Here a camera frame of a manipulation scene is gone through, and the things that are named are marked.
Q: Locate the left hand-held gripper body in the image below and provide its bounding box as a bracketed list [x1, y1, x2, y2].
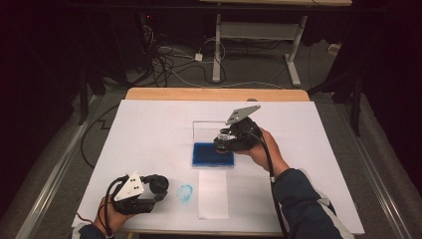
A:
[110, 171, 157, 215]

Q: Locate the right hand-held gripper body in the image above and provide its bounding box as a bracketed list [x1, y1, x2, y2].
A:
[225, 105, 265, 153]

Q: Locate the blue ink pad clear case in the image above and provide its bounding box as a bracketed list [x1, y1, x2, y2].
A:
[191, 119, 236, 168]

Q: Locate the person's right hand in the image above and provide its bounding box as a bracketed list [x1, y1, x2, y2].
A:
[237, 127, 290, 178]

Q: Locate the person's left hand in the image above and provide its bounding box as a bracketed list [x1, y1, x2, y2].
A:
[94, 195, 133, 237]

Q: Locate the clear plastic cap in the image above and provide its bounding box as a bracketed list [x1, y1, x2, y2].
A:
[175, 183, 194, 202]

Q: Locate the large white table cover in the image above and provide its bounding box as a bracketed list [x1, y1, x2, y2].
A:
[71, 99, 365, 236]

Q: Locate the small white paper sheet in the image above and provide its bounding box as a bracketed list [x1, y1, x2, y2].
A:
[197, 169, 230, 220]

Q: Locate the black stand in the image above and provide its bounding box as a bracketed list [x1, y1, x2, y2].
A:
[78, 64, 107, 126]
[307, 66, 364, 137]

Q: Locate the dark device with red light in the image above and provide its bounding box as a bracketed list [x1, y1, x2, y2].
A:
[138, 12, 158, 39]

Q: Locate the left hand-held gripper black cable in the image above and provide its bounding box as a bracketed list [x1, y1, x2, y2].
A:
[103, 175, 130, 239]

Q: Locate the hand-held gripper black cable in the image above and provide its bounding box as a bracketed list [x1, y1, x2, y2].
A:
[243, 128, 290, 239]
[103, 175, 130, 239]

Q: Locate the right hand-held gripper black cable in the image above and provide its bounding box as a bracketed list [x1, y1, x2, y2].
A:
[243, 128, 290, 239]

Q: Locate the thin red wire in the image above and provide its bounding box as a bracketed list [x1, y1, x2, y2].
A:
[75, 211, 98, 226]

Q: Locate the long black floor cable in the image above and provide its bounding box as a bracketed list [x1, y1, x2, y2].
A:
[80, 104, 120, 168]

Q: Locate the metal floor rail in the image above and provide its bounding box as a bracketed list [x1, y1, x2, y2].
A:
[14, 94, 104, 239]
[334, 103, 412, 239]

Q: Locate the bundle of floor cables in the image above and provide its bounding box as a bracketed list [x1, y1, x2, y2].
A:
[137, 23, 287, 91]

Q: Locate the white metal desk frame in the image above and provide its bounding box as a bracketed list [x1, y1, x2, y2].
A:
[198, 0, 353, 88]

